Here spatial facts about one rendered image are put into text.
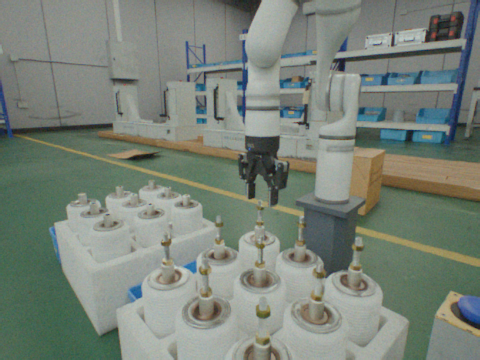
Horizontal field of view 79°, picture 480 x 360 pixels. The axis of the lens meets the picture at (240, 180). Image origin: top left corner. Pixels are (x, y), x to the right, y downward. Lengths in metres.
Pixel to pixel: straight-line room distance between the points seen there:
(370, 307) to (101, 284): 0.59
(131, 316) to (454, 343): 0.50
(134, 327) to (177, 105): 3.32
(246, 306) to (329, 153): 0.43
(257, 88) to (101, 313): 0.65
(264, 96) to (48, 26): 6.60
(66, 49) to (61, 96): 0.91
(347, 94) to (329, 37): 0.14
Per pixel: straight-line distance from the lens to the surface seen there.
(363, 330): 0.59
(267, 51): 0.58
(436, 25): 5.03
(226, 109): 3.28
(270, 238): 0.70
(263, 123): 0.59
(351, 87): 0.77
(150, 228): 0.85
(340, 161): 0.78
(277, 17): 0.60
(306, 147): 2.52
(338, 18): 0.71
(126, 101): 4.99
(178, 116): 3.76
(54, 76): 6.94
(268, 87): 0.59
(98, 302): 0.84
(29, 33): 6.94
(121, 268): 0.81
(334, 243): 0.83
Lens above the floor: 0.56
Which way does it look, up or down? 15 degrees down
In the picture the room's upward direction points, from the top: straight up
